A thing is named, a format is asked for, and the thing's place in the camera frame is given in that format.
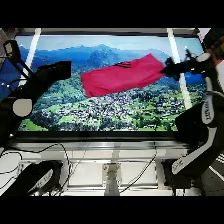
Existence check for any red garment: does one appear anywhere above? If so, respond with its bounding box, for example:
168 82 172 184
80 53 167 99

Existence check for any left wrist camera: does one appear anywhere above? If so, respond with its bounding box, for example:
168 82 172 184
2 39 35 80

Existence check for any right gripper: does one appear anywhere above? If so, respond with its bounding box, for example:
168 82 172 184
160 57 184 80

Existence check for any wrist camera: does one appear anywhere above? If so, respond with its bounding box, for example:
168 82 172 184
2 39 35 80
182 47 198 66

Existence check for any black cable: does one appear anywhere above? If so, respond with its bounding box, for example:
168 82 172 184
118 132 158 194
0 142 73 195

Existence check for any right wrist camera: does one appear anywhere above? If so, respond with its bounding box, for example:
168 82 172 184
182 47 198 66

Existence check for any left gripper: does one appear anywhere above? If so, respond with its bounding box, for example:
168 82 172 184
36 60 73 83

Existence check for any silver frame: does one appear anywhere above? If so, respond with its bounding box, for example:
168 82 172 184
0 139 224 197

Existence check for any orange striped dark garment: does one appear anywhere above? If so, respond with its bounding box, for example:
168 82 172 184
212 41 224 60

